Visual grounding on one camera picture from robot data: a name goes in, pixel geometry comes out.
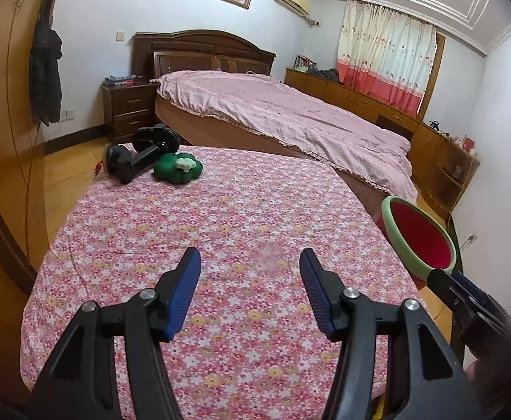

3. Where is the wooden window frame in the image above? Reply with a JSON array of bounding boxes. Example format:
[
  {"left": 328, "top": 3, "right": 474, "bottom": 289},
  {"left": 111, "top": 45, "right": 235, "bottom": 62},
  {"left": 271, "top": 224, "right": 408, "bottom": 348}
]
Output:
[{"left": 417, "top": 30, "right": 446, "bottom": 119}]

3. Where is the dark wooden bed headboard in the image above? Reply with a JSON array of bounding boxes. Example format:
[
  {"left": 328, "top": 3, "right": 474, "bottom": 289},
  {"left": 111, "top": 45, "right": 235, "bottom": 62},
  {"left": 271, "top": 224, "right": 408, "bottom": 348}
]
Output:
[{"left": 132, "top": 30, "right": 277, "bottom": 84}]

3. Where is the dark wooden nightstand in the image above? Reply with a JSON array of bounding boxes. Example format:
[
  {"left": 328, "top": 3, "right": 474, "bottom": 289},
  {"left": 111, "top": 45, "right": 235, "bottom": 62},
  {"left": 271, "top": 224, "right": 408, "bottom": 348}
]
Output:
[{"left": 101, "top": 79, "right": 157, "bottom": 138}]

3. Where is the black dumbbell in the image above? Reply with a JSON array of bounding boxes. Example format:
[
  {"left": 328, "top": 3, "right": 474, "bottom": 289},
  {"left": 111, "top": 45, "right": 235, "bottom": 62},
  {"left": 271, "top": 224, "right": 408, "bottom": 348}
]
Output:
[{"left": 102, "top": 125, "right": 181, "bottom": 184}]

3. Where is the white power cable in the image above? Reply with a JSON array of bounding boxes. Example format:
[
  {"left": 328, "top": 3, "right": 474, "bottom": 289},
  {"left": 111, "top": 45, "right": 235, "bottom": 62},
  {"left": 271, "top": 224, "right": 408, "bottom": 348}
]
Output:
[{"left": 446, "top": 203, "right": 477, "bottom": 246}]

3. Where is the long wooden cabinet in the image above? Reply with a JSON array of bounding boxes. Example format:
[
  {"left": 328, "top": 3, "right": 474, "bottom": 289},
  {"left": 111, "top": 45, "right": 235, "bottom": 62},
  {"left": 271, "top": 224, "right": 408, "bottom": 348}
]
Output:
[{"left": 284, "top": 68, "right": 446, "bottom": 167}]

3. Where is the black hanging jacket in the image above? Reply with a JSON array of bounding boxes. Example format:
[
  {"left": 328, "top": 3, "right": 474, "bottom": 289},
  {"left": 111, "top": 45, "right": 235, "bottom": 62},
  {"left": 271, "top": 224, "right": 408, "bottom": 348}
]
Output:
[{"left": 30, "top": 2, "right": 63, "bottom": 125}]

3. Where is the dark clothes pile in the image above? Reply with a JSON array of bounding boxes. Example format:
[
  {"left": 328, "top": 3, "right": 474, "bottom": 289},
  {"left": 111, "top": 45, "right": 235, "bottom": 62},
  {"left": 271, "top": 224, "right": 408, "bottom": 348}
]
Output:
[{"left": 310, "top": 68, "right": 340, "bottom": 83}]

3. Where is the white and red curtain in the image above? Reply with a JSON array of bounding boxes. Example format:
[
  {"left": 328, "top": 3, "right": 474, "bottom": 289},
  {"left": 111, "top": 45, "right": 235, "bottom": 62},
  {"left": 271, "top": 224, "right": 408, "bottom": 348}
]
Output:
[{"left": 338, "top": 0, "right": 437, "bottom": 117}]

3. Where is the wooden corner shelf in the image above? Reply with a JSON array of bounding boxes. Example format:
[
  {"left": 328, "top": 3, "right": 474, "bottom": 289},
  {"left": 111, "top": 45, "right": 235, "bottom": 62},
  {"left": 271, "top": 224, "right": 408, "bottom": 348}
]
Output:
[{"left": 430, "top": 138, "right": 480, "bottom": 208}]

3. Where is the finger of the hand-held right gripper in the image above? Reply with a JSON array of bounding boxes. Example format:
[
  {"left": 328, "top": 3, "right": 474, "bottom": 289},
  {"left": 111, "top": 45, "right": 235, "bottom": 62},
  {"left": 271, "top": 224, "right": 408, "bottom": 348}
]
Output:
[
  {"left": 427, "top": 268, "right": 511, "bottom": 337},
  {"left": 450, "top": 271, "right": 501, "bottom": 313}
]

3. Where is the folded patterned cloth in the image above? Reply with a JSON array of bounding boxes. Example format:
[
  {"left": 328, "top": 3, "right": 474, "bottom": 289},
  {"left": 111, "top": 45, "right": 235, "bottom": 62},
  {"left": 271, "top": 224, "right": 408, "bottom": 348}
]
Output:
[{"left": 103, "top": 75, "right": 150, "bottom": 88}]

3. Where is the wooden wardrobe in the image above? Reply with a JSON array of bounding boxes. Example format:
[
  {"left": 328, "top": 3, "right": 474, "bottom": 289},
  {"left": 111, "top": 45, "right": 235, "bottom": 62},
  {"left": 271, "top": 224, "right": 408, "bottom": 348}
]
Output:
[{"left": 0, "top": 0, "right": 63, "bottom": 285}]

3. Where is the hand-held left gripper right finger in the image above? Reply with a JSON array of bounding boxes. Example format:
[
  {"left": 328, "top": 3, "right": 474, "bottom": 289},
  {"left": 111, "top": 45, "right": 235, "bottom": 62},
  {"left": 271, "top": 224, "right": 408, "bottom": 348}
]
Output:
[{"left": 299, "top": 248, "right": 486, "bottom": 420}]

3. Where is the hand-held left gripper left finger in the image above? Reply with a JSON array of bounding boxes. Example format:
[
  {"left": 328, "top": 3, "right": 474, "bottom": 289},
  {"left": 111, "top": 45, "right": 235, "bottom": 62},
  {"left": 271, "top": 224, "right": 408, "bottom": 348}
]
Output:
[{"left": 23, "top": 247, "right": 202, "bottom": 420}]

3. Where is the red bin with green rim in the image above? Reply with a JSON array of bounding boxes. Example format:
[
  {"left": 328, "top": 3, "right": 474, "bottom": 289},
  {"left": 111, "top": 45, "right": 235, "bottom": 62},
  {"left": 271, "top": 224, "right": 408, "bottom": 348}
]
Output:
[{"left": 380, "top": 195, "right": 457, "bottom": 283}]

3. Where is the green cushion toy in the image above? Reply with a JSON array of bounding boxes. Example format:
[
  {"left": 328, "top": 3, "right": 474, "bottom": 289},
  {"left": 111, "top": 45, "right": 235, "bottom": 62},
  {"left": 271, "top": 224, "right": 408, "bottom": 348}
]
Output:
[{"left": 152, "top": 151, "right": 206, "bottom": 186}]

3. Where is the bed with pink cover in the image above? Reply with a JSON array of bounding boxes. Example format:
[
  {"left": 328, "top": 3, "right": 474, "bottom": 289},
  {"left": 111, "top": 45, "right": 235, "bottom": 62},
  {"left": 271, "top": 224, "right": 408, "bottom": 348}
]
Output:
[{"left": 150, "top": 70, "right": 419, "bottom": 204}]

